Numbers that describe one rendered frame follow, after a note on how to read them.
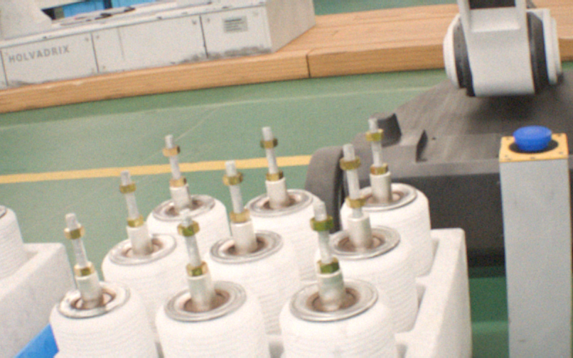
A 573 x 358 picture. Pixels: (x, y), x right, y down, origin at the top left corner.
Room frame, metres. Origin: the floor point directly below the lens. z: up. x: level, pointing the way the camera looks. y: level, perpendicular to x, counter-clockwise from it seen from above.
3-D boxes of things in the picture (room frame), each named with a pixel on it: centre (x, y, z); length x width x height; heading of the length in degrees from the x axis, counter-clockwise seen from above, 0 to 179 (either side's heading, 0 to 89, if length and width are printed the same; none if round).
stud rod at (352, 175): (0.76, -0.06, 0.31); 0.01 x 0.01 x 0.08
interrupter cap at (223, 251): (0.80, 0.05, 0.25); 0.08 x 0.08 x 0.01
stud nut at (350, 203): (0.76, -0.06, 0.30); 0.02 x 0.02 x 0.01; 17
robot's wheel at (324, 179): (1.26, -0.07, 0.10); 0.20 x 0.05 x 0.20; 159
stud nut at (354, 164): (0.76, -0.06, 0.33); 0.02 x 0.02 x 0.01; 17
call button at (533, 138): (0.78, -0.25, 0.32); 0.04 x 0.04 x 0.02
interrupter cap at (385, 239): (0.76, -0.06, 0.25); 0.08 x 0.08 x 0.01
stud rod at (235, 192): (0.80, 0.05, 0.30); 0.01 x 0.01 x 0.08
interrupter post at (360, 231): (0.76, -0.06, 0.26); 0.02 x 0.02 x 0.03
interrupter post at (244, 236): (0.80, 0.05, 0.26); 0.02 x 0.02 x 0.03
